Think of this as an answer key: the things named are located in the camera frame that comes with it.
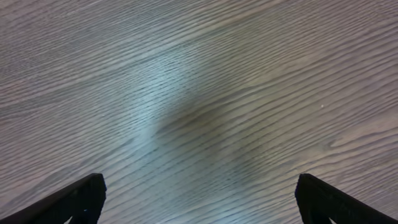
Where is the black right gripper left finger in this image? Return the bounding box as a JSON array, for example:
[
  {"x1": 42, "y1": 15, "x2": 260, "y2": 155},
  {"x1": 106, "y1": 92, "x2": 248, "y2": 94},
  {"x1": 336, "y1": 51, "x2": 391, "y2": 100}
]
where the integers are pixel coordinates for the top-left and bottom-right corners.
[{"x1": 1, "y1": 173, "x2": 106, "y2": 224}]

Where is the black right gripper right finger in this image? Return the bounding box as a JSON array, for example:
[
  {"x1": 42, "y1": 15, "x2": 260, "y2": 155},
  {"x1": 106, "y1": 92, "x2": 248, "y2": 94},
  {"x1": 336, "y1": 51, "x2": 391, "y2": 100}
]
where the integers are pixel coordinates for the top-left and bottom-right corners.
[{"x1": 295, "y1": 174, "x2": 397, "y2": 224}]

